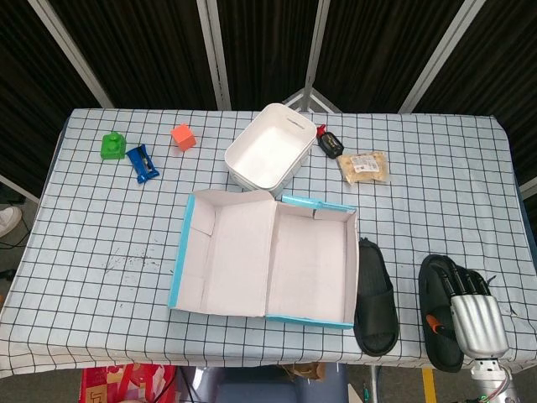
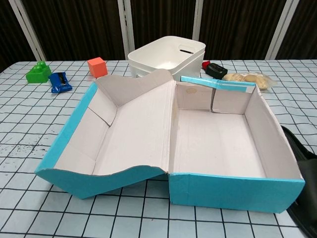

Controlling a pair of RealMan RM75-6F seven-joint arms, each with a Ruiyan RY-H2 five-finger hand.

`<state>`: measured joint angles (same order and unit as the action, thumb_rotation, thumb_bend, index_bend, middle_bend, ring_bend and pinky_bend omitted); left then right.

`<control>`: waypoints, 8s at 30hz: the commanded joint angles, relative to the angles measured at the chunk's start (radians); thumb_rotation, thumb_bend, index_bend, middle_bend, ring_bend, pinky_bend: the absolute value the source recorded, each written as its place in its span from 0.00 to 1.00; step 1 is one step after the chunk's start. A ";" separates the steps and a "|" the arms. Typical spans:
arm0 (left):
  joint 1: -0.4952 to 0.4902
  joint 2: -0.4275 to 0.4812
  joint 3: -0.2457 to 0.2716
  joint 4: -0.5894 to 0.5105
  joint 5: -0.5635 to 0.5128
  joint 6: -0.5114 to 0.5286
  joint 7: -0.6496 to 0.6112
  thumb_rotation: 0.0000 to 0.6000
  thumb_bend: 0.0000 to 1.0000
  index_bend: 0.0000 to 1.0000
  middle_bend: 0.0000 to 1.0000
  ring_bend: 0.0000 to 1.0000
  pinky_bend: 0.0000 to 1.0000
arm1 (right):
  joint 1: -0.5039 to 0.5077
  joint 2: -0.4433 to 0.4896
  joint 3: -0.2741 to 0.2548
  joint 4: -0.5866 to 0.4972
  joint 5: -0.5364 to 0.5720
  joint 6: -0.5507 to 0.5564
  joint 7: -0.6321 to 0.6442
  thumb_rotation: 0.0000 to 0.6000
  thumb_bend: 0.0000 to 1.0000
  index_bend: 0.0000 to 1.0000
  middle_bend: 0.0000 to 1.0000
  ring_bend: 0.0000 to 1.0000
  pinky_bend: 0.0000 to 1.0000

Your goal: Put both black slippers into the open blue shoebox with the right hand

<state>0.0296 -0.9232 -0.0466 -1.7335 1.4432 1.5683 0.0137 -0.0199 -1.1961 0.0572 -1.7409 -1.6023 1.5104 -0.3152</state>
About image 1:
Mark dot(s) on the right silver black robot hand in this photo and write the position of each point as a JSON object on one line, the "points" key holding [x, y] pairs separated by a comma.
{"points": [[478, 319]]}

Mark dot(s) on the black slipper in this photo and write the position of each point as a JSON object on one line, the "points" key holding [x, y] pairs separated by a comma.
{"points": [[432, 294], [377, 310]]}

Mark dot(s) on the light blue shoe box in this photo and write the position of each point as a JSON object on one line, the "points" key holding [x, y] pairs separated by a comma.
{"points": [[235, 260]]}

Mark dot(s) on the metal table leg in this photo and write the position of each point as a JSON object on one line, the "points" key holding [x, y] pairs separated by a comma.
{"points": [[374, 384]]}

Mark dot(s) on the brown paper bag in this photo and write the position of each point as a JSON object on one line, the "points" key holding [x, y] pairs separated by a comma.
{"points": [[306, 370]]}

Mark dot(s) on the beige snack packet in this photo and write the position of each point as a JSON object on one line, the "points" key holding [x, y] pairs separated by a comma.
{"points": [[364, 167]]}

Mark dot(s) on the dark blue chair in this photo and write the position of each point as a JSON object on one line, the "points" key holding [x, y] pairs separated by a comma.
{"points": [[268, 386]]}

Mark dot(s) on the black bottle with red cap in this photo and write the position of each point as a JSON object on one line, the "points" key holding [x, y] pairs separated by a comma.
{"points": [[331, 143]]}

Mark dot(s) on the white plastic storage bin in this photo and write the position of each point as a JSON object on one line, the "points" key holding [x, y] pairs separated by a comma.
{"points": [[268, 155]]}

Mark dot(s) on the grey metal screen foot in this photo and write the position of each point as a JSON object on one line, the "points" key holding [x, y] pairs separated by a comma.
{"points": [[310, 101]]}

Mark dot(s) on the orange cube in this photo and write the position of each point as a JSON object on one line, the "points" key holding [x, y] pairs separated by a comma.
{"points": [[184, 137]]}

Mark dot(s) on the red patterned bag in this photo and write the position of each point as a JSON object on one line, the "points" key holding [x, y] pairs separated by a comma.
{"points": [[126, 384]]}

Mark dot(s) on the blue toy piece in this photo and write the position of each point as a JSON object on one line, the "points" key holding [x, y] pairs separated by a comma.
{"points": [[142, 163]]}

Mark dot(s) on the white checkered tablecloth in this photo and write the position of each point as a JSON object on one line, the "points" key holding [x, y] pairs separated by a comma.
{"points": [[105, 235]]}

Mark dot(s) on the green toy block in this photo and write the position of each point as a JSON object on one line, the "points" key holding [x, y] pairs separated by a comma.
{"points": [[113, 147]]}

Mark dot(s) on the black folding screen white frame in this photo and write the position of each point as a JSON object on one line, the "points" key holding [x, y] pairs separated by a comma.
{"points": [[147, 50]]}

